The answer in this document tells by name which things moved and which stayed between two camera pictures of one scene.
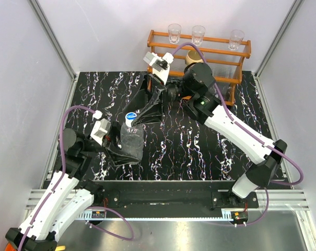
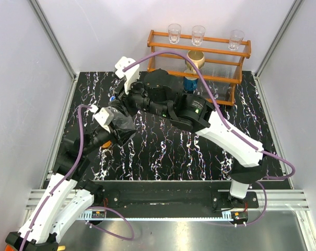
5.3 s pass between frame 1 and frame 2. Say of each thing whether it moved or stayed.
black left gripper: moved
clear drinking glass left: stayed
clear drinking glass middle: stayed
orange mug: stayed
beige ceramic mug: stayed
